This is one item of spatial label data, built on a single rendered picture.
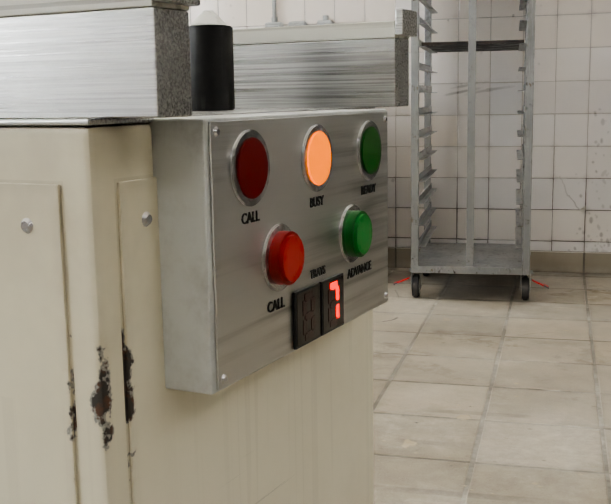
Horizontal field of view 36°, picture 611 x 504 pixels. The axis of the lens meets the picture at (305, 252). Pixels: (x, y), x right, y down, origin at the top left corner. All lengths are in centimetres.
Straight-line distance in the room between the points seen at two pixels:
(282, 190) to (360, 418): 26
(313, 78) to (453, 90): 396
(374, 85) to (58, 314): 32
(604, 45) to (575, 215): 79
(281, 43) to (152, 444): 34
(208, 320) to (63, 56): 14
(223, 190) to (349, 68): 25
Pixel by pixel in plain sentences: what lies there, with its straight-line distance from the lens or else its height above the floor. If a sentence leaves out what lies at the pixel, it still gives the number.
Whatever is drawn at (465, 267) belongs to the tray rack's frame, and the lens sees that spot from 396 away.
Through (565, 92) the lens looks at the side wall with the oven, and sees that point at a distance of 464.
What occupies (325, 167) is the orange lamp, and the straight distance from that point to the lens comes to 57.
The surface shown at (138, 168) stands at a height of 82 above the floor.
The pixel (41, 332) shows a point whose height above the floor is 74.
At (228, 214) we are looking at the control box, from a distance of 48.
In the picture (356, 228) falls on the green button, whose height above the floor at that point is 77.
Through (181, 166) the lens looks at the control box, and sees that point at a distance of 47.
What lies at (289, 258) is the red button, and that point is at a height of 76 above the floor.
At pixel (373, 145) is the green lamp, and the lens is 64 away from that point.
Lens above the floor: 85
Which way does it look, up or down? 9 degrees down
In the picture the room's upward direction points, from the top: 1 degrees counter-clockwise
